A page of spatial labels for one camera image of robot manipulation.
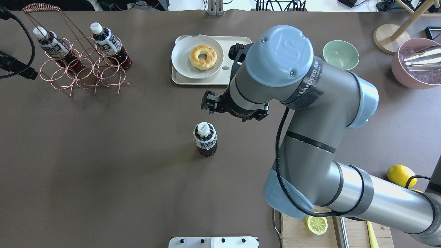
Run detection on tea bottle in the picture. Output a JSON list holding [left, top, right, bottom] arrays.
[[90, 22, 132, 70], [193, 122, 217, 157], [33, 26, 83, 73]]

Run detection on lemon half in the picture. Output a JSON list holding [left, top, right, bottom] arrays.
[[305, 216, 328, 235]]

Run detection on cream serving tray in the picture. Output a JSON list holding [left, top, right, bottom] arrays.
[[171, 35, 252, 86]]

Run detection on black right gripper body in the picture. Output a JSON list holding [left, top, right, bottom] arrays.
[[201, 43, 269, 122]]

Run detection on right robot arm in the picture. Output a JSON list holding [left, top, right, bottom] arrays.
[[201, 25, 440, 247]]

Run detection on wooden cutting board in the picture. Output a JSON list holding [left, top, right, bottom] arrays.
[[280, 214, 394, 248]]

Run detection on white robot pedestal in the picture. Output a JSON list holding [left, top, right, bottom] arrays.
[[168, 236, 260, 248]]

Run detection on yellow lemon far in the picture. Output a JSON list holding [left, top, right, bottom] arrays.
[[387, 165, 416, 187]]

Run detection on copper wire bottle rack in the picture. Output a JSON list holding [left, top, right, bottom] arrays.
[[22, 3, 131, 97]]

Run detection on mint green bowl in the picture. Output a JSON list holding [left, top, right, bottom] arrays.
[[322, 40, 360, 71]]

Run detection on aluminium frame post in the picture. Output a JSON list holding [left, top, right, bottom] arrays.
[[207, 0, 224, 16]]

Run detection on yellow plastic knife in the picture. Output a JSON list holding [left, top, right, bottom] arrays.
[[366, 221, 379, 248]]

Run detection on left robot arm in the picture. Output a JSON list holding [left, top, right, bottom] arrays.
[[1, 4, 39, 80]]

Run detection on metal ice scoop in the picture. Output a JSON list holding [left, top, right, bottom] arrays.
[[403, 45, 441, 71]]

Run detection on pink bowl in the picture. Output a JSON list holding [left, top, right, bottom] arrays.
[[392, 38, 440, 89]]

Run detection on clear ice cubes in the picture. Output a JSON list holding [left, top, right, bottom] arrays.
[[401, 51, 440, 84]]

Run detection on white round plate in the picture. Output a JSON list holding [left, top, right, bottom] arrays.
[[171, 35, 224, 80]]

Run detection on glazed donut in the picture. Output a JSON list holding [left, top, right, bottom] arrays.
[[188, 45, 218, 71]]

